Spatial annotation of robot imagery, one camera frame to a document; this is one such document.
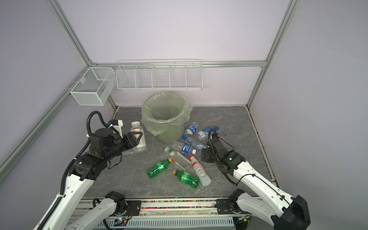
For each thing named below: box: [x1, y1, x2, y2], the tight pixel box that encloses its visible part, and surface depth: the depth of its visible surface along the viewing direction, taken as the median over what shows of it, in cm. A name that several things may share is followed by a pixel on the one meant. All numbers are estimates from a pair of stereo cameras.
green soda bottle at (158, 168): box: [146, 157, 173, 179], surface depth 84 cm
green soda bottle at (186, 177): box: [172, 169, 201, 189], surface depth 80 cm
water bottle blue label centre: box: [172, 140, 193, 155], surface depth 93 cm
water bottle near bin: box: [185, 125, 197, 136], surface depth 103 cm
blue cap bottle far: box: [196, 126, 219, 142], surface depth 98 cm
